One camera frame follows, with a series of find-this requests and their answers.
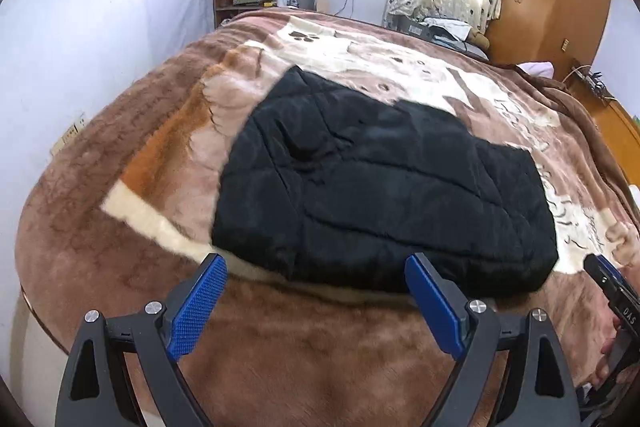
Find black quilted jacket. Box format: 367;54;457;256
212;67;559;297

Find white pillow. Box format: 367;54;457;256
518;61;554;79

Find wooden headboard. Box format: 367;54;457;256
567;74;640;185

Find papers on side table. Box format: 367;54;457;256
386;15;488;61

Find power strip with cables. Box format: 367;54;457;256
562;64;616;104

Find teddy bear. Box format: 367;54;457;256
465;28;490;53

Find right hand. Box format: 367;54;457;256
582;310;622;387

